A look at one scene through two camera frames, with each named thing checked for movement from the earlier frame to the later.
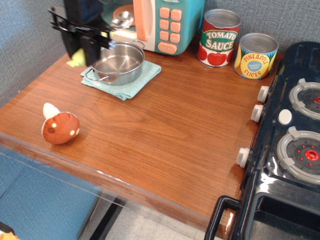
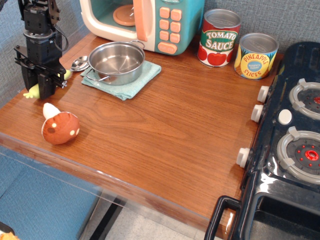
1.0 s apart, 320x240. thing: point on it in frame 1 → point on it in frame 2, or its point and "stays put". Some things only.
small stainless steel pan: x=120 y=65 stays put
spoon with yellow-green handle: x=78 y=56 → x=34 y=91
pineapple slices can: x=255 y=55 stays put
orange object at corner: x=7 y=233 stays put
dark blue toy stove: x=279 y=198 stays put
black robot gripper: x=85 y=18 → x=43 y=53
